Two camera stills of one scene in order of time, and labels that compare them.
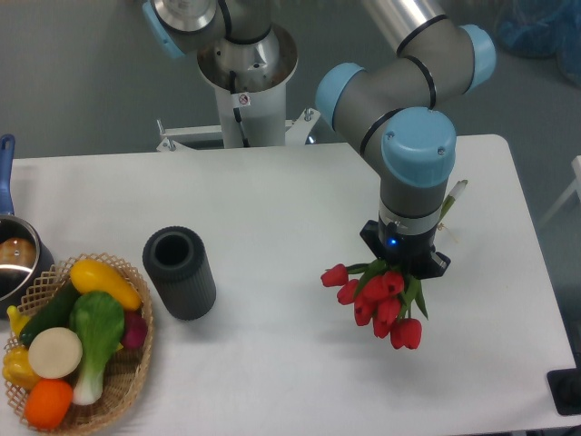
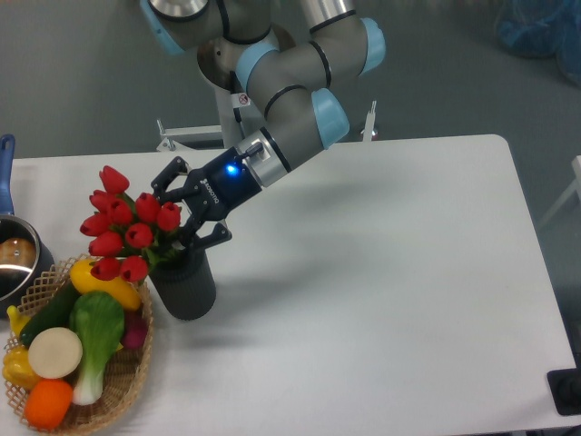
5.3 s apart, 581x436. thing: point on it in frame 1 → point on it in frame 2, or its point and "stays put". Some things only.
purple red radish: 134,330 stays put
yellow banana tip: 18,320 stays put
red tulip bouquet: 382,294 → 127,235
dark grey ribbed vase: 176,261 stays put
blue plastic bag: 543,29 stays put
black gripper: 415,254 → 222,183
